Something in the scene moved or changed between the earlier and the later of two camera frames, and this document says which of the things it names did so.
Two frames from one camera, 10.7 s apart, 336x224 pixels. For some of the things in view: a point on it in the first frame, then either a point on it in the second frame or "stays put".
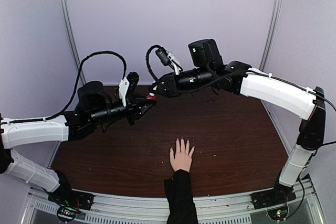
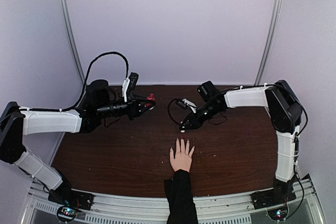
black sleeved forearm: (182, 208) stays put
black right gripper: (171, 86) → (196, 122)
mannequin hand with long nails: (182, 160) stays put
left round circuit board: (66, 213) stays put
